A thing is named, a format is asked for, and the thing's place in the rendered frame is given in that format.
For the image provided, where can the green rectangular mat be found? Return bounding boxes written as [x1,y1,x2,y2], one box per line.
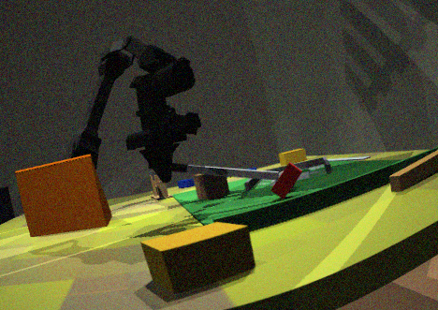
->
[172,159,403,231]

